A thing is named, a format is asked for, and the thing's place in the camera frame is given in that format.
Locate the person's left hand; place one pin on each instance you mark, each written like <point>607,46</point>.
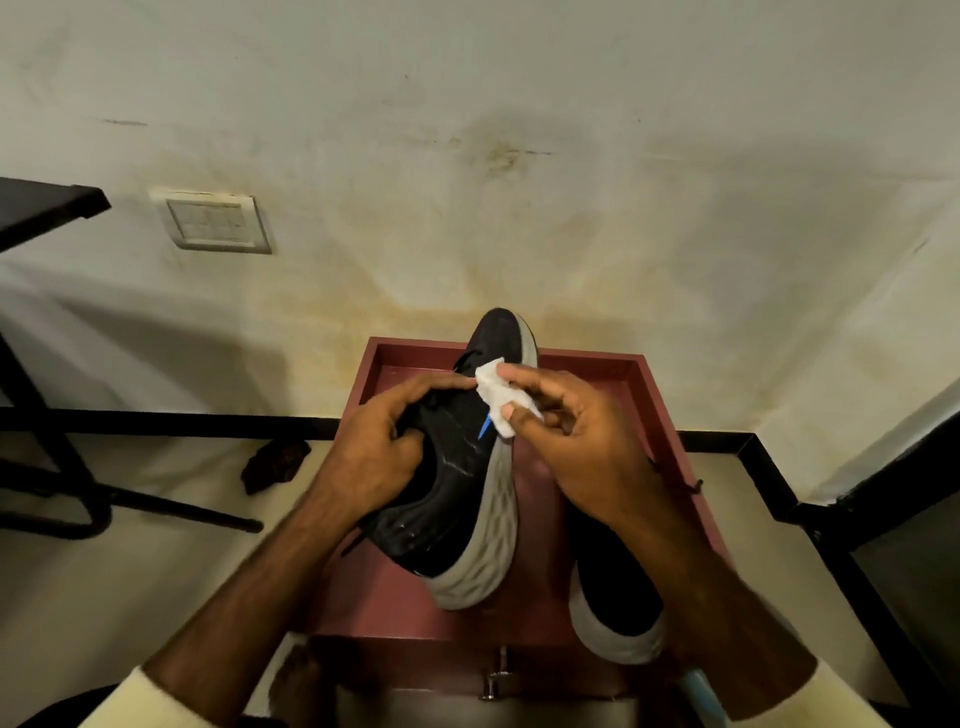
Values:
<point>367,457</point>

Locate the person's right hand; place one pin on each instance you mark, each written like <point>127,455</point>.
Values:
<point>600,457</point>

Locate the person's left thumb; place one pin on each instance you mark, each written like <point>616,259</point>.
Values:
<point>409,444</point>

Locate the person's right thumb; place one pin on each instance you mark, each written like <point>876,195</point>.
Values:
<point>529,427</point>

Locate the white tissue wipe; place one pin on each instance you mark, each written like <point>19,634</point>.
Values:
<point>495,394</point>

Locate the black sneaker with blue mark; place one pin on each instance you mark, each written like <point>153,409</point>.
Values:
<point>457,495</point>

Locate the person's left forearm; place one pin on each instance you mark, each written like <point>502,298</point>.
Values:
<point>247,607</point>

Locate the person's right forearm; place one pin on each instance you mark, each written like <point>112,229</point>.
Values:
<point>712,607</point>

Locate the dark crumpled cloth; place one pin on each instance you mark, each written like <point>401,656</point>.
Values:
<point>274,463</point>

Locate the maroon wooden box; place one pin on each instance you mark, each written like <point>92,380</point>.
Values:
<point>390,592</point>

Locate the black sneaker with grey sole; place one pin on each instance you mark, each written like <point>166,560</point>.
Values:
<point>615,592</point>

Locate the black baseboard strip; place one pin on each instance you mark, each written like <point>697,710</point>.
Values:
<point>187,425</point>

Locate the metal box latch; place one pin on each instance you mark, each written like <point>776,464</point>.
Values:
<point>496,679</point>

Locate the person's bare foot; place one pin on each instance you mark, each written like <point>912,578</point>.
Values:
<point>300,686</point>

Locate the light blue object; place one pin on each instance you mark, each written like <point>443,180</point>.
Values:
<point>703,697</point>

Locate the cream left sleeve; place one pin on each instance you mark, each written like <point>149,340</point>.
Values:
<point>146,705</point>

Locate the cream sleeve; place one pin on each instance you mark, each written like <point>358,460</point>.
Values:
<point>814,701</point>
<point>146,705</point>

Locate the cream right sleeve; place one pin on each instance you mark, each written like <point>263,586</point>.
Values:
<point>814,701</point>

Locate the white wall switch plate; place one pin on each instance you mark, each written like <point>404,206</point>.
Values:
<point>214,221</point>

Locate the dark door frame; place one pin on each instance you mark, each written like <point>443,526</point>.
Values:
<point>907,495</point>

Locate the black metal frame table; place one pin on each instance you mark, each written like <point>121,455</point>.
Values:
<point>45,202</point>

